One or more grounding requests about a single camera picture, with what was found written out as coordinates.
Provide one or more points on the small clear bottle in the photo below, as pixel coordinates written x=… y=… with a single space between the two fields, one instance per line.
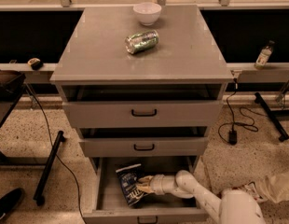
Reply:
x=264 y=55

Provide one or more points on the black shoe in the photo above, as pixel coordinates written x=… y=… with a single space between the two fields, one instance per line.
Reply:
x=9 y=201

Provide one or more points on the dark box on table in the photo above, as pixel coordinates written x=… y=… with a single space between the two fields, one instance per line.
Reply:
x=11 y=82

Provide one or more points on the grey drawer cabinet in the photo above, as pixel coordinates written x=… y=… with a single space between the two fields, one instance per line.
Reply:
x=184 y=65

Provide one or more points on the white red sneaker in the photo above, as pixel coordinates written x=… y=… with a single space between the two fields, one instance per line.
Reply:
x=251 y=190

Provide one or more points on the white bowl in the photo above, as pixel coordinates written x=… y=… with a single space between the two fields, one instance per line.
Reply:
x=147 y=13

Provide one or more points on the black table leg left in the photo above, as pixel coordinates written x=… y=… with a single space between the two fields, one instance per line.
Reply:
x=38 y=195

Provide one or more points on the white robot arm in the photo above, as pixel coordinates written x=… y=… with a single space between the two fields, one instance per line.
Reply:
x=234 y=207

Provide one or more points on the green soda can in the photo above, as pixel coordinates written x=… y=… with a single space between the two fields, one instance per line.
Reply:
x=141 y=41

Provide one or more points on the grey top drawer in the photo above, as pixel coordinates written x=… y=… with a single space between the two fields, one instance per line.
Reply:
x=140 y=114

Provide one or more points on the grey middle drawer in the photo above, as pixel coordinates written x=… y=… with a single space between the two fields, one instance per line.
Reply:
x=143 y=147

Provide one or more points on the blue chip bag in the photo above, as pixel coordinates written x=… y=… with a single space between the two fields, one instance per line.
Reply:
x=128 y=179

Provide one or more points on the beige trouser leg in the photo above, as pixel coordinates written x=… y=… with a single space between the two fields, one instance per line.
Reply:
x=274 y=188

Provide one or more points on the black stand leg right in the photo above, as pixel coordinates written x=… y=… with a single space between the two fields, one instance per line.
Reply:
x=283 y=134

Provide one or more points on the grey drawer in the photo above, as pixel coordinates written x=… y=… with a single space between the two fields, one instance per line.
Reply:
x=143 y=147
x=140 y=114
x=110 y=206

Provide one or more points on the grey bottom drawer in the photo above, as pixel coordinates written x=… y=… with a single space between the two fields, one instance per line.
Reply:
x=110 y=206

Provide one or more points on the yellow black tape measure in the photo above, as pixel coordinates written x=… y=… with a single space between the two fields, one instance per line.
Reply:
x=35 y=63

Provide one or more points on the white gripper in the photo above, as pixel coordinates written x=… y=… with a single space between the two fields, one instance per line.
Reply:
x=158 y=184

